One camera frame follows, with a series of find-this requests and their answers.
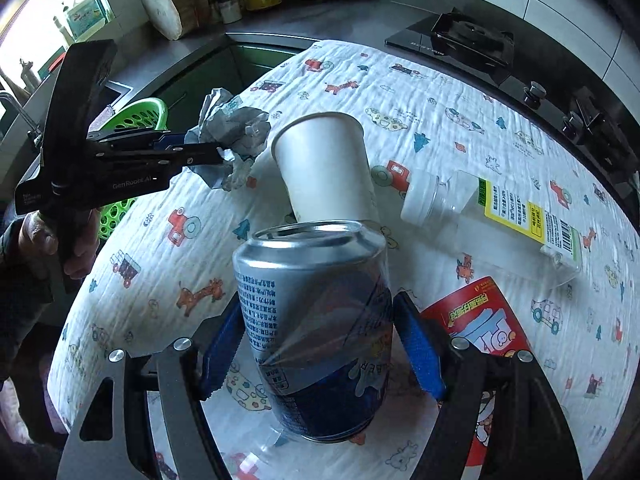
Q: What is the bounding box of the grey paper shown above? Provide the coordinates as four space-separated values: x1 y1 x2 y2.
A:
184 87 273 193

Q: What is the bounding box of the blue silver drink can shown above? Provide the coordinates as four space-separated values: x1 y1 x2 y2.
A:
231 220 393 445

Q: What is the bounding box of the white printed tablecloth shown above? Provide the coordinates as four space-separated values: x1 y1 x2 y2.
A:
47 39 640 480

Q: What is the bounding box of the white plastic bottle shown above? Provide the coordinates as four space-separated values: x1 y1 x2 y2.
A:
52 5 71 46

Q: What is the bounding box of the round wooden chopping block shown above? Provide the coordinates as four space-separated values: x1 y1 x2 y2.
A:
139 0 211 41

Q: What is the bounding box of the steel faucet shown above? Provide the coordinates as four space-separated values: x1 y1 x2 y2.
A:
0 87 41 146

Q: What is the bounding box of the person's left hand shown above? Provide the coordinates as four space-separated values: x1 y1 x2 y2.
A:
17 207 101 281

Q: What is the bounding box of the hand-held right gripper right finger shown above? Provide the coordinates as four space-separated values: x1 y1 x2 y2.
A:
392 290 586 480

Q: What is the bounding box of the green plastic basket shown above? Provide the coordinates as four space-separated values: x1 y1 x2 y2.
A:
97 97 170 242

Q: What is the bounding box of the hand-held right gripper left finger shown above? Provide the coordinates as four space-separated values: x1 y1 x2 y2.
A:
57 300 246 480

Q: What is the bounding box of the orange red noodle cup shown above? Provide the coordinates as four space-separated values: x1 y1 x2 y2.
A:
419 276 533 461

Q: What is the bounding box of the clear bottle yellow green label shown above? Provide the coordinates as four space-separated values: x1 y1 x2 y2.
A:
400 169 585 281

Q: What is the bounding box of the steel kitchen counter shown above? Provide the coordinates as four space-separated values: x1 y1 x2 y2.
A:
0 0 640 201

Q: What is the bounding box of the white paper cup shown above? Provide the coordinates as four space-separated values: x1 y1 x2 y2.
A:
270 112 381 226

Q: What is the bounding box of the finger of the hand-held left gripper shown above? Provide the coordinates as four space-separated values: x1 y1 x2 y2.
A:
97 144 228 168
89 127 188 153

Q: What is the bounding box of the window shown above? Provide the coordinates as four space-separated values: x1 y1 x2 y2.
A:
0 0 108 68

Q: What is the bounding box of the black gas stove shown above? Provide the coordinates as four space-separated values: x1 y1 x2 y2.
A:
384 7 640 186

